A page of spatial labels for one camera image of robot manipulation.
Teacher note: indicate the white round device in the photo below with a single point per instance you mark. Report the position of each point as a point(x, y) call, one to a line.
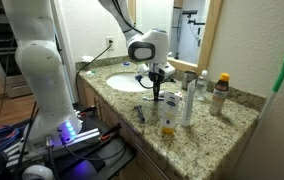
point(37, 173)

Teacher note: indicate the blue razor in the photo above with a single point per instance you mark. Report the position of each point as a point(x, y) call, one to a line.
point(140, 114)

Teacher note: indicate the brown spray bottle orange cap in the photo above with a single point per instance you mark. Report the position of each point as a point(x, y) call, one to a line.
point(219, 96)

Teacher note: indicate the wooden vanity cabinet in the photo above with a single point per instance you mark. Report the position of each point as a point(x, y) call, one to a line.
point(142, 160)

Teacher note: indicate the black robot cart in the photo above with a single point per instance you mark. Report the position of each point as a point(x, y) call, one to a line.
point(112, 156)

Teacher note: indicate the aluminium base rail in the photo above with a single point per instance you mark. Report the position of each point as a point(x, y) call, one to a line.
point(82, 137)

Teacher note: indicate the small blue plastic object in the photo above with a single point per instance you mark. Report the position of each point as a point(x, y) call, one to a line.
point(126, 64)

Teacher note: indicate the white lotion tube yellow cap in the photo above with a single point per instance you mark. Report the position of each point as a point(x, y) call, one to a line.
point(170, 111)

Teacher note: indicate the wood framed mirror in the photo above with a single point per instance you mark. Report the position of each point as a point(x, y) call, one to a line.
point(212, 40)

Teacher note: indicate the grey metal cup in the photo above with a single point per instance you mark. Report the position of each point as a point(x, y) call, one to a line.
point(188, 80)

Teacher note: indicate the white oval sink basin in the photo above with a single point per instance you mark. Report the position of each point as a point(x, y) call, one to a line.
point(122, 82)

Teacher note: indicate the blue and white toothbrush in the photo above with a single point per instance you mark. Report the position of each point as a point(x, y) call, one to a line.
point(148, 98)

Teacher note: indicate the clear bottle white cap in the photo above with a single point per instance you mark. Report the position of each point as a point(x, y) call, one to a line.
point(202, 86)

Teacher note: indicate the white wall outlet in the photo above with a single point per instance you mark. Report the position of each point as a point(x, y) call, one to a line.
point(110, 42)

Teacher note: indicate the tall slim white tube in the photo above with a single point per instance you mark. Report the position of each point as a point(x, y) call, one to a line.
point(188, 106)

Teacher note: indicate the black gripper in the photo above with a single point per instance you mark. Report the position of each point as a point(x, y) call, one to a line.
point(156, 79)

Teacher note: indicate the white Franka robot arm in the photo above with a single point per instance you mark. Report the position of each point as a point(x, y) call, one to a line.
point(42, 76)

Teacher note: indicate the orange black clamp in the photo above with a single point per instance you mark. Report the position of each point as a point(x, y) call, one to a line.
point(87, 111)
point(110, 132)

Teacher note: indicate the grey drawer unit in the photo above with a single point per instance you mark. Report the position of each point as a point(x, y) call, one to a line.
point(17, 86)

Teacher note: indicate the white green contact lens case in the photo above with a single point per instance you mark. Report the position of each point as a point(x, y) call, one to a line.
point(90, 72)

